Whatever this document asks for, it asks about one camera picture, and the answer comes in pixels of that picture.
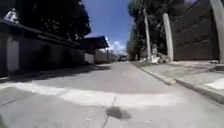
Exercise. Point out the vehicle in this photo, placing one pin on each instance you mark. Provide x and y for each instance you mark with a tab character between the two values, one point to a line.
123	58

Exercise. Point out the raised concrete pavement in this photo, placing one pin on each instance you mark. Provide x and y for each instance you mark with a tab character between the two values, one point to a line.
190	75

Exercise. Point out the dark slatted fence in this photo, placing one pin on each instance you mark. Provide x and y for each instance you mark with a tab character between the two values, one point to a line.
195	33

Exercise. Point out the pale concrete post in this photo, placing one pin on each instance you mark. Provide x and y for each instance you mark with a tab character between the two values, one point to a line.
168	36

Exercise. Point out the grey concrete road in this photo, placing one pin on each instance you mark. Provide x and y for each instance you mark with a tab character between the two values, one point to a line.
126	86

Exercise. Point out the dark boundary wall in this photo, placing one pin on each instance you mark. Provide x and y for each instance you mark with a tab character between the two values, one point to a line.
43	53

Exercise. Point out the building with overhanging roof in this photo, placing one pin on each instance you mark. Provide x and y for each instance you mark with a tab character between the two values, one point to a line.
96	48

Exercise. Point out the green trees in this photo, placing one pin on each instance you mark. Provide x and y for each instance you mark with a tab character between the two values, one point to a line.
150	23

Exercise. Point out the utility pole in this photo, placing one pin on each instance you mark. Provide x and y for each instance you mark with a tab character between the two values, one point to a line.
147	31

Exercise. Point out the dark leafy trees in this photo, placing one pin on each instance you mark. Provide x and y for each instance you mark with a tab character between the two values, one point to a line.
53	16

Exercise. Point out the pile of rubble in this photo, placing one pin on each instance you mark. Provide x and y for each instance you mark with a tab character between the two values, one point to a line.
156	58

